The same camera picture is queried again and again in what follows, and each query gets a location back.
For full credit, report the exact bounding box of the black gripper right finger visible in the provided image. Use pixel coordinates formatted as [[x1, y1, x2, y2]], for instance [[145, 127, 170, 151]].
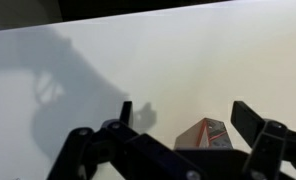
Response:
[[231, 101, 296, 180]]

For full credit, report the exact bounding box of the small red box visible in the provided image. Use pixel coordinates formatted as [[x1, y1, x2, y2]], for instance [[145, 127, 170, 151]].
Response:
[[174, 118, 233, 149]]

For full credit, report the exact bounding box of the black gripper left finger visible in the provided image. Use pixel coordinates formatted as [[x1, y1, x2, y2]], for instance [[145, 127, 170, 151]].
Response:
[[46, 101, 202, 180]]

